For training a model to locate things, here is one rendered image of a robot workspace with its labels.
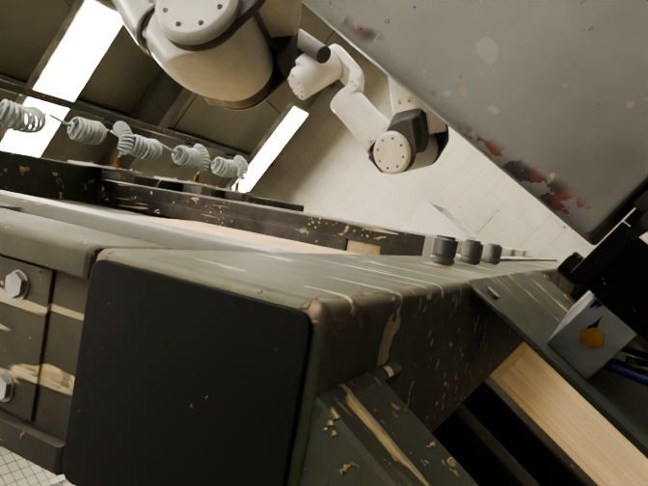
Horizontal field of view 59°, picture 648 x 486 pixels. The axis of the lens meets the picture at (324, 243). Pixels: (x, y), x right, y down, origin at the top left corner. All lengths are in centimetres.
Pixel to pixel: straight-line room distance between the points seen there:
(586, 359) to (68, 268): 36
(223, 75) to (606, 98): 42
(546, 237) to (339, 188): 231
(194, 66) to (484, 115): 40
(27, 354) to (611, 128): 27
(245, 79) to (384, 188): 586
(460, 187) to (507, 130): 598
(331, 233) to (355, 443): 107
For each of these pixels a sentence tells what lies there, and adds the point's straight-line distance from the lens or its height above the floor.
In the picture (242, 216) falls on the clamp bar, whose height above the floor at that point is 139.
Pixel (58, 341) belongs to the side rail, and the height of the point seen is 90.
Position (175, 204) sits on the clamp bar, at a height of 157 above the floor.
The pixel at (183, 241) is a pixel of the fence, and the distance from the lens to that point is 57.
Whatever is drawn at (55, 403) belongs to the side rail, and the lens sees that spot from 31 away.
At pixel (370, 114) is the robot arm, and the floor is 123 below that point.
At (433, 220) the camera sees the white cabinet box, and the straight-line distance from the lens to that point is 475.
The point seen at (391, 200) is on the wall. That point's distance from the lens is 636.
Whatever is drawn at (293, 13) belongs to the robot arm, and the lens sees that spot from 59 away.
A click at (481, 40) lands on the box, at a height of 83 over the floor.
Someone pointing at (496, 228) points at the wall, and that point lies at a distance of 606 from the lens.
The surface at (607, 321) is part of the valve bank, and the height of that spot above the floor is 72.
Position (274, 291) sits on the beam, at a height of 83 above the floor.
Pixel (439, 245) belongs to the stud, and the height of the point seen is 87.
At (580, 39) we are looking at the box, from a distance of 19.
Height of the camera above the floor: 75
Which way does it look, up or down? 20 degrees up
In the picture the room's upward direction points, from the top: 44 degrees counter-clockwise
